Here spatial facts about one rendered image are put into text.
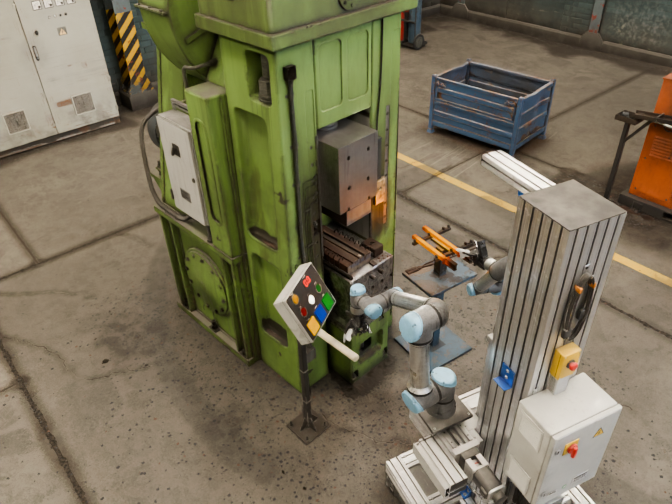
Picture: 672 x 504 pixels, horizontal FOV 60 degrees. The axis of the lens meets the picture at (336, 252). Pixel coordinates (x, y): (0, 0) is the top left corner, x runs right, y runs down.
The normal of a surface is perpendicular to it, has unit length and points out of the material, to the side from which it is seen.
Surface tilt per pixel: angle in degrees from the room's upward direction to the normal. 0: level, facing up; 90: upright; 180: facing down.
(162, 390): 0
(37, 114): 90
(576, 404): 0
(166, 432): 0
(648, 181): 91
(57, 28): 90
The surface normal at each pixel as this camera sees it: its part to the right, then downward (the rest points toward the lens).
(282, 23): 0.70, 0.40
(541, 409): -0.03, -0.80
